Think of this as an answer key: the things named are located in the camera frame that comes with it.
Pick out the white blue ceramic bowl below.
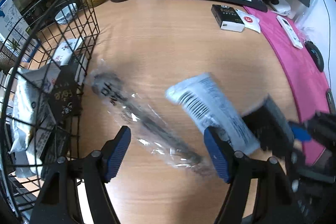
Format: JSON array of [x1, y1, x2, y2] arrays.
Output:
[[55, 3, 77, 25]]

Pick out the white remote control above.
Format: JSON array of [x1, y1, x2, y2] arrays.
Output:
[[276, 15, 303, 50]]

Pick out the white barcode snack packet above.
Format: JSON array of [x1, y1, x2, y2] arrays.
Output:
[[165, 73, 260, 155]]

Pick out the pink desk mat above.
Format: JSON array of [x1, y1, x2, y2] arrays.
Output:
[[243, 5, 332, 167]]

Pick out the plastic spoon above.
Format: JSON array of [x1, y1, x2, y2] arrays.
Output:
[[87, 59, 215, 177]]

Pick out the black white tissue box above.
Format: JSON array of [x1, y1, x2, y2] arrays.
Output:
[[211, 5, 245, 32]]

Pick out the black wire basket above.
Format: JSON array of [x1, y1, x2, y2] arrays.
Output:
[[1, 0, 100, 223]]

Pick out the white power strip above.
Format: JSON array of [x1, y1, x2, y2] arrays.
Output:
[[269, 0, 296, 19]]

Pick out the white red logo sachet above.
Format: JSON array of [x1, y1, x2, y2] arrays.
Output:
[[235, 9, 261, 34]]

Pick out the long white powder sachet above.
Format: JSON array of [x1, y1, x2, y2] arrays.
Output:
[[53, 38, 83, 65]]

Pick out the black Face tissue pack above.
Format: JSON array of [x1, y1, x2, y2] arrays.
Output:
[[48, 65, 81, 123], [242, 95, 294, 158]]

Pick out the black computer mouse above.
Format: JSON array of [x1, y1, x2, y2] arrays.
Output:
[[305, 41, 324, 72]]

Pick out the Sanlin water carton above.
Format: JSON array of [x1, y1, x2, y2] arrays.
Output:
[[1, 0, 31, 57]]

